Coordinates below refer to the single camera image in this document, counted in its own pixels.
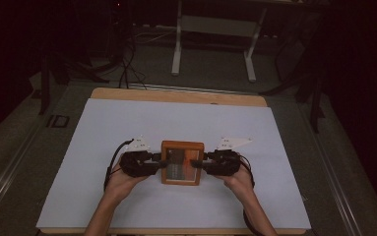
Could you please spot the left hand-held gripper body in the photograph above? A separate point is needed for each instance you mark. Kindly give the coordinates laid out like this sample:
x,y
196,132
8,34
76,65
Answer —
x,y
137,162

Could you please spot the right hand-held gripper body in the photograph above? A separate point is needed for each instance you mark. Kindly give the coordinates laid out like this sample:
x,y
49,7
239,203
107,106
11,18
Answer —
x,y
223,162

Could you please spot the person's right hand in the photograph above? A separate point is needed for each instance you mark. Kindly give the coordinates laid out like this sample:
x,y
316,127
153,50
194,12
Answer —
x,y
238,180

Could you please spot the person's left hand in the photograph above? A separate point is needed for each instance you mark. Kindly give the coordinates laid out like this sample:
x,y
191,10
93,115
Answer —
x,y
123,185

